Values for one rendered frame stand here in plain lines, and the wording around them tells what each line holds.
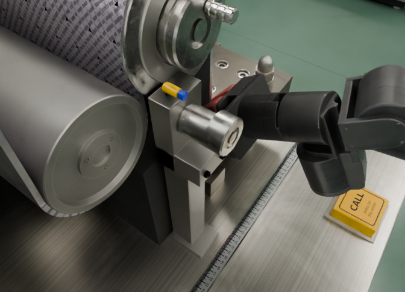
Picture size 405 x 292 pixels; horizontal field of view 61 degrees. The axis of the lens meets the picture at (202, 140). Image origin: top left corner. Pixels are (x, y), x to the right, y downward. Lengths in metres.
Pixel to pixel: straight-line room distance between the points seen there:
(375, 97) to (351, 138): 0.04
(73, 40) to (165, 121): 0.12
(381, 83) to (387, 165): 0.38
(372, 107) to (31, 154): 0.29
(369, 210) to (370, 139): 0.29
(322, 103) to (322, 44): 2.28
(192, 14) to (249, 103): 0.15
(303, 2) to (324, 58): 0.72
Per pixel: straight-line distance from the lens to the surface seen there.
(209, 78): 0.44
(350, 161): 0.41
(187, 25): 0.30
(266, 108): 0.39
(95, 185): 0.35
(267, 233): 0.59
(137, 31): 0.29
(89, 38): 0.33
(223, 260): 0.56
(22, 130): 0.30
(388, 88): 0.36
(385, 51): 2.74
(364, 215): 0.62
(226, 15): 0.30
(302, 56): 2.49
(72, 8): 0.34
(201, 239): 0.56
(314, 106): 0.37
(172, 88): 0.29
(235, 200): 0.61
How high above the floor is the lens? 1.42
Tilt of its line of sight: 50 degrees down
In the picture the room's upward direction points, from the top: straight up
